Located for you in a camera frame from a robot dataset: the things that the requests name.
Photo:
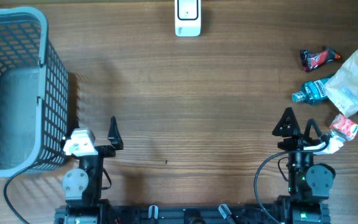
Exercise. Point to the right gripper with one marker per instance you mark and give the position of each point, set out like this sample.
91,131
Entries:
297,141

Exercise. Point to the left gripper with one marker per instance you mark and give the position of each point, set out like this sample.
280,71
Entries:
108,151

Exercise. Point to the blue mouthwash bottle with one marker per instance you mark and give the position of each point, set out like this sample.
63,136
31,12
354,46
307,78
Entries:
312,92

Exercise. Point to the small red packet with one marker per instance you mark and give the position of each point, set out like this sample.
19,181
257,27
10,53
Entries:
345,126

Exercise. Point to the clear bag with printed card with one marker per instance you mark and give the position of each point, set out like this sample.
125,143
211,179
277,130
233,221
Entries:
311,61

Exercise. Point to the white box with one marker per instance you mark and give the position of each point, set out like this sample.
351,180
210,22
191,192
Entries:
342,88

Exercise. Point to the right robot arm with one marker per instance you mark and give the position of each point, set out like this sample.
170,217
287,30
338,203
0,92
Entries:
308,183

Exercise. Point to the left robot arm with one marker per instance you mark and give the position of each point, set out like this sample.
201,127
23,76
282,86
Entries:
83,186

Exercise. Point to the white barcode scanner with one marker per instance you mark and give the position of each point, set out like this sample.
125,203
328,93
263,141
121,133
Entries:
187,18

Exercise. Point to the grey plastic mesh basket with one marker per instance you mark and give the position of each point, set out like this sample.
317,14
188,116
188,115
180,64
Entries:
34,88

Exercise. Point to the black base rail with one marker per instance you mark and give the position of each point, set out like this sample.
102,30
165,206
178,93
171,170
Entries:
246,214

